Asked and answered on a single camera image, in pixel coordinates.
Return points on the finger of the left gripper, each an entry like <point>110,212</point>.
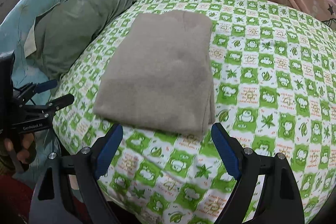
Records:
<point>45,86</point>
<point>57,104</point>

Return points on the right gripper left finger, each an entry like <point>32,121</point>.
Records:
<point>52,200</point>

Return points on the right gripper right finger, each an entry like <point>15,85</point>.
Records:
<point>265,189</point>

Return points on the light blue floral quilt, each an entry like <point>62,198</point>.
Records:
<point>14,31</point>

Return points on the beige knit sweater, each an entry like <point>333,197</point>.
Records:
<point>160,76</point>

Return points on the left hand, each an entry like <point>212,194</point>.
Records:
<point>25,151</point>

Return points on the green white patterned bedsheet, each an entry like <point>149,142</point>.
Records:
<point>274,81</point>

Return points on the green pillow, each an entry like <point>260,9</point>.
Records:
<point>58,37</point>

